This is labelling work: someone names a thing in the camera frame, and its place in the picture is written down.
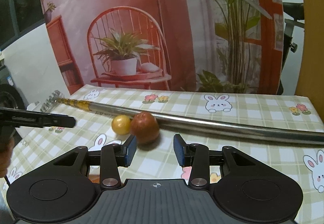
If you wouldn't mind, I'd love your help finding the grey washing machine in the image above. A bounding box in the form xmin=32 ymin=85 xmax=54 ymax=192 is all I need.
xmin=0 ymin=62 xmax=26 ymax=113

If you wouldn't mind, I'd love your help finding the telescopic metal back scratcher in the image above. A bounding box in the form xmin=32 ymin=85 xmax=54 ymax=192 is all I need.
xmin=40 ymin=90 xmax=324 ymax=148

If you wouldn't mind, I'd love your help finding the small dark red apple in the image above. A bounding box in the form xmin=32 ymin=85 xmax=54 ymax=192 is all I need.
xmin=130 ymin=112 xmax=160 ymax=145

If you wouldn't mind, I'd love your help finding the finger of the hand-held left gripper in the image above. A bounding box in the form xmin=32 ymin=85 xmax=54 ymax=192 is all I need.
xmin=38 ymin=113 xmax=76 ymax=128

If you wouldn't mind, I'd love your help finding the small yellow round fruit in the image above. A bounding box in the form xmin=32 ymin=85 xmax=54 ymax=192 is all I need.
xmin=111 ymin=115 xmax=131 ymax=135

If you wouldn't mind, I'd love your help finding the black metal stand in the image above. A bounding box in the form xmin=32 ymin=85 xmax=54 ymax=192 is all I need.
xmin=276 ymin=2 xmax=304 ymax=95

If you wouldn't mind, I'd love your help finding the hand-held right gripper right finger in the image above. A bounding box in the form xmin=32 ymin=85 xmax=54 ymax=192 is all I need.
xmin=173 ymin=134 xmax=274 ymax=190

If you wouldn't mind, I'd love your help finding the checked rabbit print tablecloth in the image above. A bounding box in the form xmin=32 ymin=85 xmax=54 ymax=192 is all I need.
xmin=0 ymin=84 xmax=324 ymax=224

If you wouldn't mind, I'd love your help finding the wooden board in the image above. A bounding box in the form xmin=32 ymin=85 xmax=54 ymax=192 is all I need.
xmin=294 ymin=0 xmax=324 ymax=123

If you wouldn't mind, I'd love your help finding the white appliance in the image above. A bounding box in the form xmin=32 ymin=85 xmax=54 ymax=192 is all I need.
xmin=0 ymin=20 xmax=69 ymax=110

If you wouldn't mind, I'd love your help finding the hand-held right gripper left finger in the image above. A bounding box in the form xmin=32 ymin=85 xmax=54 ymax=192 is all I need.
xmin=38 ymin=135 xmax=137 ymax=190

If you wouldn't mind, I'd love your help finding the person's left hand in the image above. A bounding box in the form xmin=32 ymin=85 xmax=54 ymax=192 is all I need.
xmin=0 ymin=138 xmax=15 ymax=178

